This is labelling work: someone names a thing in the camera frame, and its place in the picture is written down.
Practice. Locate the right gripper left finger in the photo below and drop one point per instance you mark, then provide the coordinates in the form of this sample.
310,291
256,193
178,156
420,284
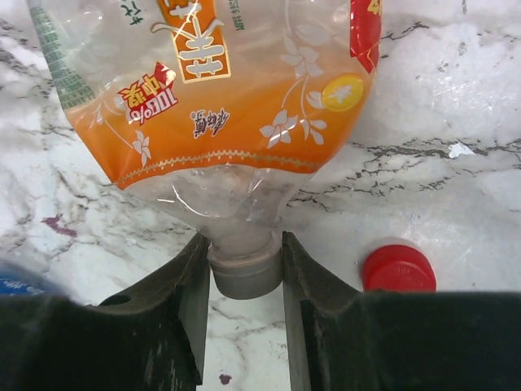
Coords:
150,336

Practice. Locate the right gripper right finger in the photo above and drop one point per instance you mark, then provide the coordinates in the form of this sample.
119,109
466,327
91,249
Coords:
339,338

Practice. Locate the orange plastic jar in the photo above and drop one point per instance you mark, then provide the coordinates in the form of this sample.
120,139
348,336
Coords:
213,111

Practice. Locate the red bottle cap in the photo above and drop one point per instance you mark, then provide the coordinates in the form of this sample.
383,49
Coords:
397,265

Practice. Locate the white jar cap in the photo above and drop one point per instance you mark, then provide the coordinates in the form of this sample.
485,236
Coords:
247,277

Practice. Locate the blue white bottle cap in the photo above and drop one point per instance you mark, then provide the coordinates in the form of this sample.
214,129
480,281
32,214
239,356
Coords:
18,281

